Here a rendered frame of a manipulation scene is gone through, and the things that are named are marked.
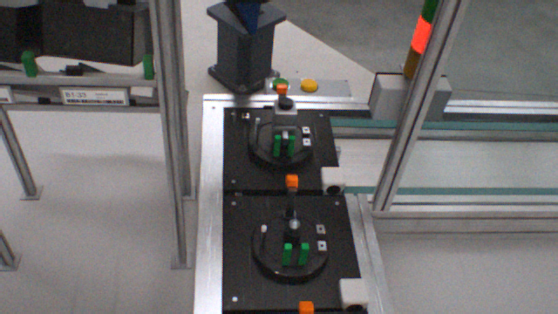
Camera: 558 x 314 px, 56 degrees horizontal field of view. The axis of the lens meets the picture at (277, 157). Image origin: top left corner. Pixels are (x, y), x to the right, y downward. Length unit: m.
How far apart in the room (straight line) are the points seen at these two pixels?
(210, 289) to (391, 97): 0.44
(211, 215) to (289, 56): 0.69
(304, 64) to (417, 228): 0.64
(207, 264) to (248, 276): 0.08
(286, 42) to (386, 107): 0.77
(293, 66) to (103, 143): 0.58
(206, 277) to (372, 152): 0.51
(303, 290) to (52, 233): 0.53
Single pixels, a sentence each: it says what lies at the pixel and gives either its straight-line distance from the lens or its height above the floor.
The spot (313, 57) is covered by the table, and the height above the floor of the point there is 0.86.
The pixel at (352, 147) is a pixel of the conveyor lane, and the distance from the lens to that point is 1.21.
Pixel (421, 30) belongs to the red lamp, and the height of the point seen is 1.35.
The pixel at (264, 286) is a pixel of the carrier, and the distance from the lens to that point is 0.90.
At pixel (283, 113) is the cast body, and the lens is 1.01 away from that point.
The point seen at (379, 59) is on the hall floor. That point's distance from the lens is 3.15.
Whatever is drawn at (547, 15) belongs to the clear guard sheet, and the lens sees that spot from 0.85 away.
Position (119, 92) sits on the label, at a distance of 0.74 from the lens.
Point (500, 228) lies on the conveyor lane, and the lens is 1.20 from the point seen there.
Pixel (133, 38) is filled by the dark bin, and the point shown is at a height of 1.34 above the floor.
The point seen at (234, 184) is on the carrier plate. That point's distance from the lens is 1.03.
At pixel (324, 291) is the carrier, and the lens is 0.91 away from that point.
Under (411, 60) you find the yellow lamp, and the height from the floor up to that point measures 1.29.
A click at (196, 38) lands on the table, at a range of 1.61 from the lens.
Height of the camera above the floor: 1.75
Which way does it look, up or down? 46 degrees down
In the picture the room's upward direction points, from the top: 7 degrees clockwise
